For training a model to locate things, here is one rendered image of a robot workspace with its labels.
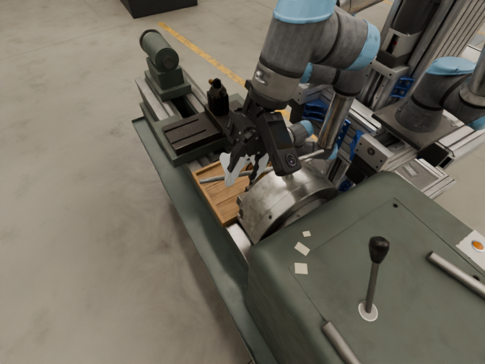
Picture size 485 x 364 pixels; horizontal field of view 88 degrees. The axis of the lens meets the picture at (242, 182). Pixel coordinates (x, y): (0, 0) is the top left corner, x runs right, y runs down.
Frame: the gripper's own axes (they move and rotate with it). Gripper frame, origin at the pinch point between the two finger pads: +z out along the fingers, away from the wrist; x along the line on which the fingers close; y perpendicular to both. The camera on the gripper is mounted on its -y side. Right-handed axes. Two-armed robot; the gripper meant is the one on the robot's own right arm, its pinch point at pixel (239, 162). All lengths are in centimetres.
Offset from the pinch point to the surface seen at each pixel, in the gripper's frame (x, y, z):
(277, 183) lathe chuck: 15.5, -23.9, 1.1
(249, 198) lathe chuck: 10.3, -21.3, 8.7
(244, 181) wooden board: -19.0, 3.1, -4.0
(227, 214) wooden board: -19.0, -8.2, 10.5
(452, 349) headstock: 18, -72, -4
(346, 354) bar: 20, -62, 14
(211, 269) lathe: -53, -14, 24
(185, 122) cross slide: -10.5, 44.0, 6.0
